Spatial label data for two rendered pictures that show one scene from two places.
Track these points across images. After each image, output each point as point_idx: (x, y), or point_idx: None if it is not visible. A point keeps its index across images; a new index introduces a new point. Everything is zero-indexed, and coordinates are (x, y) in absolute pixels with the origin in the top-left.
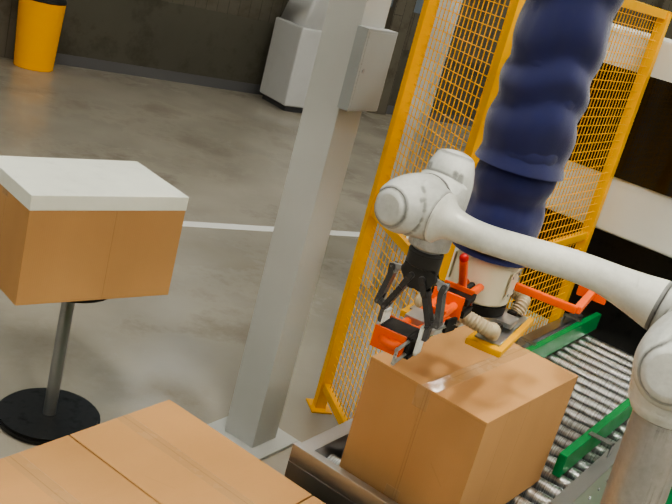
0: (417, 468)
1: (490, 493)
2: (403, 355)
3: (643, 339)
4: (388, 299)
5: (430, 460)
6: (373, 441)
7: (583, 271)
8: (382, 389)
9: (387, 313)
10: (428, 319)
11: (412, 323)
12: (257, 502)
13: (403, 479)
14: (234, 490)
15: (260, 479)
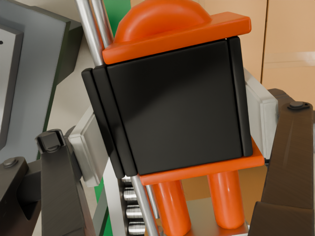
0: (197, 187)
1: None
2: (100, 33)
3: None
4: (298, 130)
5: (189, 196)
6: (249, 186)
7: None
8: None
9: (256, 108)
10: (46, 165)
11: (212, 222)
12: (284, 70)
13: (205, 176)
14: (309, 64)
15: (302, 96)
